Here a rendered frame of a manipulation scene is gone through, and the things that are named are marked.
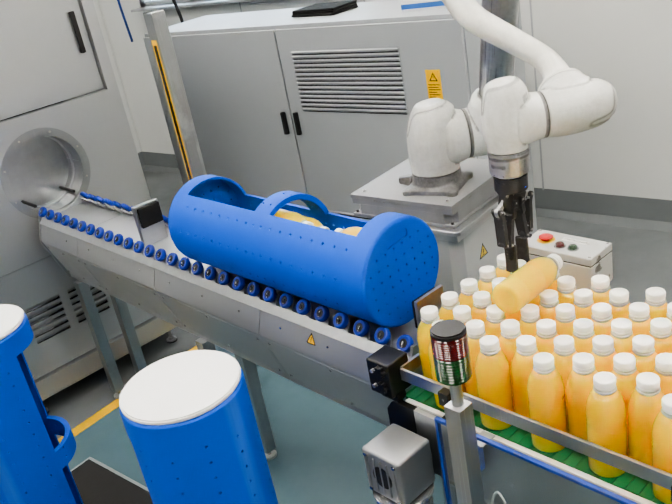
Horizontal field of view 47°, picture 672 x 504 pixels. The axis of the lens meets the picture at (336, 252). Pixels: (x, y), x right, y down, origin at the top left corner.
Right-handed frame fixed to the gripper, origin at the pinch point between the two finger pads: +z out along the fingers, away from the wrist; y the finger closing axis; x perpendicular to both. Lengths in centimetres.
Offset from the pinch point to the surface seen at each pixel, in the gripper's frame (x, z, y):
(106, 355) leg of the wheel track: -219, 90, 21
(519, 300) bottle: 12.9, -0.5, 18.2
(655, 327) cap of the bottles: 37.5, 3.5, 9.2
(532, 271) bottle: 10.9, -3.0, 10.1
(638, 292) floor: -62, 114, -178
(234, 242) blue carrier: -76, 1, 27
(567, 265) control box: 6.0, 6.6, -11.2
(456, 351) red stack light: 23, -9, 50
